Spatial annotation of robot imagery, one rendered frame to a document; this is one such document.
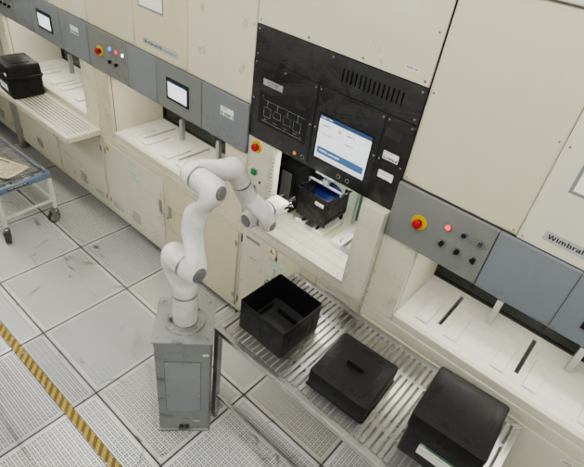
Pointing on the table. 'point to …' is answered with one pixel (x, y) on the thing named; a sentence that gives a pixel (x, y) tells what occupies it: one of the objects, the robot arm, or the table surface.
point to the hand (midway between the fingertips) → (289, 197)
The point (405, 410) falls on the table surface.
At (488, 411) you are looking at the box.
